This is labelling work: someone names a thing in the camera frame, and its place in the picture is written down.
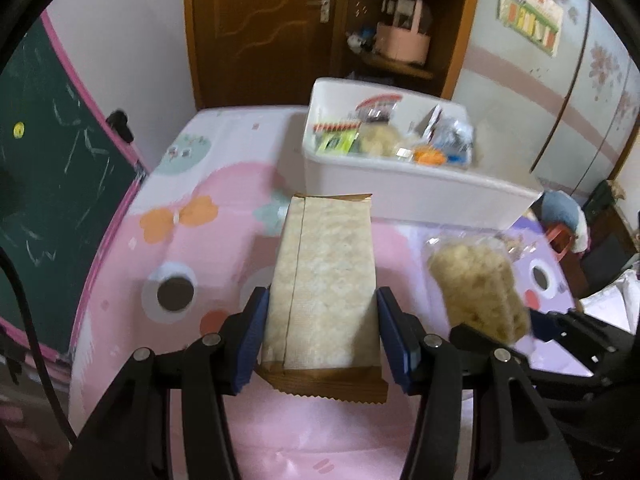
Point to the pale floral wardrobe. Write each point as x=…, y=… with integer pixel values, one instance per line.
x=575, y=110

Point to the green chalkboard with pink frame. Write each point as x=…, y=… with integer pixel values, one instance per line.
x=55, y=175

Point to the yellow round magnet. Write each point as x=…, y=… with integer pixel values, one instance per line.
x=18, y=130

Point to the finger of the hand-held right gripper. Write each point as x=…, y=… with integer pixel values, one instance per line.
x=542, y=325
x=475, y=337

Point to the red plastic stool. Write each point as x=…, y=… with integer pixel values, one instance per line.
x=560, y=240

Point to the brown-edged rice cracker packet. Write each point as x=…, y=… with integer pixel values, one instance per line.
x=325, y=280

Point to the white plastic bin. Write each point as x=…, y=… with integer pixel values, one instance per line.
x=400, y=190

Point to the small blue and white toys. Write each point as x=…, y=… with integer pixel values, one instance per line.
x=361, y=40

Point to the dark wooden cabinet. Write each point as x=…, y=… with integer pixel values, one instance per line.
x=610, y=230

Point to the green snack packet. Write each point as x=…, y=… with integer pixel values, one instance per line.
x=337, y=142

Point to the silver and dark snack packet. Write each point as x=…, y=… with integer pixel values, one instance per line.
x=452, y=132

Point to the pink printed table mat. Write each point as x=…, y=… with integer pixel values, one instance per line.
x=210, y=240

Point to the wooden corner shelf unit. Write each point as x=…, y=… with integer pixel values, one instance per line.
x=450, y=25

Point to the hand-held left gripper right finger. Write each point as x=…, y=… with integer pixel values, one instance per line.
x=400, y=345

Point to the red striped snack packet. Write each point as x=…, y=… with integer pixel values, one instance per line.
x=335, y=127

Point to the brown wooden door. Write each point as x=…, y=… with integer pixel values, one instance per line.
x=260, y=30

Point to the blue cushion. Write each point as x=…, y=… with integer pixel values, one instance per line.
x=560, y=207

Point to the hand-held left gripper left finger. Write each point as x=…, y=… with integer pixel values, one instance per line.
x=247, y=345

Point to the colourful wall poster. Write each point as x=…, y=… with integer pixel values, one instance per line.
x=530, y=10

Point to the orange snack packet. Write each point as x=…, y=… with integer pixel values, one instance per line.
x=429, y=155

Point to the white cloth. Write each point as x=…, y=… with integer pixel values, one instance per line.
x=612, y=300

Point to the black clip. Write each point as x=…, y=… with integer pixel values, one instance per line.
x=121, y=126

